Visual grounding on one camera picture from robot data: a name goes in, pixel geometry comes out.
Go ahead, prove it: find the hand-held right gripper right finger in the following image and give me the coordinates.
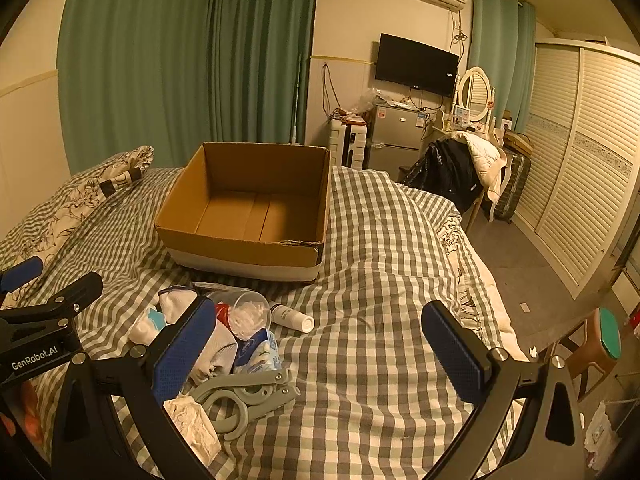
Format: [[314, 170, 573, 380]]
[[421, 301, 592, 480]]

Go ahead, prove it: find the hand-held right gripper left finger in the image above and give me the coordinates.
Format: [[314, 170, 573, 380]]
[[50, 296, 217, 480]]

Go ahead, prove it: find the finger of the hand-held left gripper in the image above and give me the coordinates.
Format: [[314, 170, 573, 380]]
[[0, 255, 45, 294], [0, 272, 104, 332]]

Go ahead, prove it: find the white sock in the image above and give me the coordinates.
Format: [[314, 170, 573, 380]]
[[192, 317, 239, 386]]

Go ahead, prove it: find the white cloth with blue patch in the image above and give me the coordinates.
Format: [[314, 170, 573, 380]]
[[129, 285, 202, 347]]

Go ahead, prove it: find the clear plastic cup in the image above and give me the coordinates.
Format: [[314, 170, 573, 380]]
[[205, 289, 272, 341]]

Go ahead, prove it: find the grey folding hanger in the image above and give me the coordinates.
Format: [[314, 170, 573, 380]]
[[192, 367, 301, 442]]

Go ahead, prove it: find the light blue patterned tissue pack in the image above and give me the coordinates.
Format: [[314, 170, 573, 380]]
[[233, 329, 282, 376]]

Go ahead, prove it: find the brown cardboard box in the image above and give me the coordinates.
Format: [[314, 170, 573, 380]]
[[153, 142, 331, 282]]

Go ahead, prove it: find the white tube bottle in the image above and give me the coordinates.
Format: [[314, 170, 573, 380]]
[[270, 302, 316, 334]]

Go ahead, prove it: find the person's left hand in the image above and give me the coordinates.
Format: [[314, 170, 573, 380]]
[[12, 387, 53, 440]]

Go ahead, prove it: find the patterned pillow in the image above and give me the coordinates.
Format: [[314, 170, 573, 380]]
[[0, 146, 156, 307]]

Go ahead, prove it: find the grey checked blanket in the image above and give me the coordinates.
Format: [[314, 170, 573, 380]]
[[0, 165, 506, 480]]

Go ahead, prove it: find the wooden chair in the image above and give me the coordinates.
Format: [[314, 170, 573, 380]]
[[464, 194, 490, 234]]

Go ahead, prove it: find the wooden stool green seat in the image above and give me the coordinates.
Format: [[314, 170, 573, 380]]
[[552, 307, 624, 402]]

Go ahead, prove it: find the black jacket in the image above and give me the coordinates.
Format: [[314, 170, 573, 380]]
[[402, 139, 483, 214]]

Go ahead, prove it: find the dark checked suitcase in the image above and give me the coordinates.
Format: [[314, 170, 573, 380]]
[[492, 147, 532, 224]]

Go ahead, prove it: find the white padded jacket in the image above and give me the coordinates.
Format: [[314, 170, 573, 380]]
[[452, 131, 509, 204]]

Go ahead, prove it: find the white dressing table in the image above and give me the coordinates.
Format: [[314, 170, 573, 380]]
[[425, 110, 506, 152]]

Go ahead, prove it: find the white louvred wardrobe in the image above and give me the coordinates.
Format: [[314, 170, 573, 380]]
[[515, 37, 640, 299]]

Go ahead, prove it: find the silver fridge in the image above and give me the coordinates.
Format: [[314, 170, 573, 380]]
[[366, 105, 431, 170]]

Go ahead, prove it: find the white suitcase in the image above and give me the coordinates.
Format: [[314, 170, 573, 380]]
[[327, 119, 370, 169]]

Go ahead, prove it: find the clear plastic bag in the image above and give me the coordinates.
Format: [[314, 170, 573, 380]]
[[357, 87, 396, 117]]

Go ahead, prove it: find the white oval vanity mirror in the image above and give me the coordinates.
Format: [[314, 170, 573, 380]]
[[452, 66, 497, 124]]

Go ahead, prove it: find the white pole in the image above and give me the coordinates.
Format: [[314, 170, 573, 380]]
[[292, 52, 304, 146]]

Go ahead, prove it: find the green grommet curtain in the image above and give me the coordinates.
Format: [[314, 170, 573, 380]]
[[467, 0, 537, 136]]

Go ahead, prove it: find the black wall television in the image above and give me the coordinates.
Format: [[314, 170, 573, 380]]
[[375, 33, 460, 97]]

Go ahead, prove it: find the hanging wall cable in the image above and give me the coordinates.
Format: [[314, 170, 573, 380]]
[[321, 62, 342, 117]]

